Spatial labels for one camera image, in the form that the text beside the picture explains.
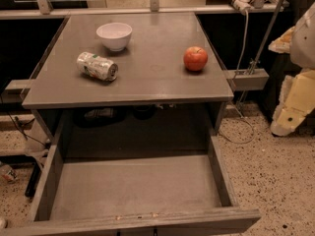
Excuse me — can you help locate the metal diagonal rod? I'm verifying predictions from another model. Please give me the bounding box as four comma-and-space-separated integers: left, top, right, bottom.
246, 0, 291, 76

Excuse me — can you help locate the grey open top drawer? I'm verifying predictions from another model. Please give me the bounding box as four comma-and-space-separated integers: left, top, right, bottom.
0, 109, 262, 236

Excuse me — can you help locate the crushed 7up can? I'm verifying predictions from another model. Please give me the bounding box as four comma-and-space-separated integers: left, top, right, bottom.
77, 52, 118, 82

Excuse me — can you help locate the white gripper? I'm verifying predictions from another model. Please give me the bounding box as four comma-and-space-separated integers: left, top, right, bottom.
268, 3, 315, 136

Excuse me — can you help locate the grey cabinet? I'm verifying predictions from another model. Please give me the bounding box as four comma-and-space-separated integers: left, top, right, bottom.
23, 13, 233, 129

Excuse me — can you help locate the black cable left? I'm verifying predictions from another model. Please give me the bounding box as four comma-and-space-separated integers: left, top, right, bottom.
0, 95, 47, 148

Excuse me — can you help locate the grey metal bracket block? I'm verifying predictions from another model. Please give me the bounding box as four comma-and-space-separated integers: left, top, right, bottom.
224, 69, 269, 91

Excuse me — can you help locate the white ceramic bowl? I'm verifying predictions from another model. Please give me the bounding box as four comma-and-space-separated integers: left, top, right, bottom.
96, 23, 133, 51

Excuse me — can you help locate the red apple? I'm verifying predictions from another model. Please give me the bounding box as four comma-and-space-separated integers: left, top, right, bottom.
183, 46, 208, 72

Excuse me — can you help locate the white cable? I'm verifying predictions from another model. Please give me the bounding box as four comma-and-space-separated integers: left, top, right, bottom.
218, 9, 256, 146

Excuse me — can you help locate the small bottle on floor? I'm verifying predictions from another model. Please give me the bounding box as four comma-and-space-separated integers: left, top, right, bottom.
0, 161, 17, 182

